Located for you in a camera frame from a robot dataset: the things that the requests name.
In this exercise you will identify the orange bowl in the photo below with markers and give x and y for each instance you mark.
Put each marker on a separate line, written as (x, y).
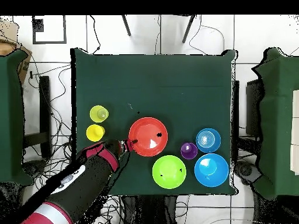
(147, 133)

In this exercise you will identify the purple cup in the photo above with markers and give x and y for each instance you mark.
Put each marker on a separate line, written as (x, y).
(188, 151)

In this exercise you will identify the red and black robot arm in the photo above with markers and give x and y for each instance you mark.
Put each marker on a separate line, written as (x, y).
(81, 186)

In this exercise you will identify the yellow cup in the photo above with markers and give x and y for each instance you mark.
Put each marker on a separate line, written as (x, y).
(94, 133)
(99, 113)

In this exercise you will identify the green bowl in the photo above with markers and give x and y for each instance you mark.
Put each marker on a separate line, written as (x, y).
(169, 172)

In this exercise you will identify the dark green tablecloth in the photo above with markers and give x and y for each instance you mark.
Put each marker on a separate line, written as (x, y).
(151, 81)

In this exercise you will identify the small blue bowl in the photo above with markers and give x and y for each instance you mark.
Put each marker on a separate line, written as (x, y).
(208, 140)

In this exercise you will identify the large blue bowl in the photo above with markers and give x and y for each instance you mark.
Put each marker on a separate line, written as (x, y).
(211, 170)

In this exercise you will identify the black floor stand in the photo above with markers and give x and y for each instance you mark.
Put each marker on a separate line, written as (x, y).
(45, 116)

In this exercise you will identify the black stand base with knob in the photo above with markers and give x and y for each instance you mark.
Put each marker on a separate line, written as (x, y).
(32, 169)

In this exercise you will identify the black tripod leg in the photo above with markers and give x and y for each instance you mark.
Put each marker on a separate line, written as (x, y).
(126, 25)
(188, 29)

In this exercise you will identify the green cloth covered table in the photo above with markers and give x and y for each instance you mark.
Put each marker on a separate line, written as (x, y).
(278, 116)
(11, 116)

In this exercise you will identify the black box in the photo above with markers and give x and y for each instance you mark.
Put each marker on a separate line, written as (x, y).
(253, 105)

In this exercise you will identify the cardboard box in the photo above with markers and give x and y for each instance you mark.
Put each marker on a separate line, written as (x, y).
(24, 66)

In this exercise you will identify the black square floor frame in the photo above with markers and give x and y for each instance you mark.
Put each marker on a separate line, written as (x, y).
(37, 25)

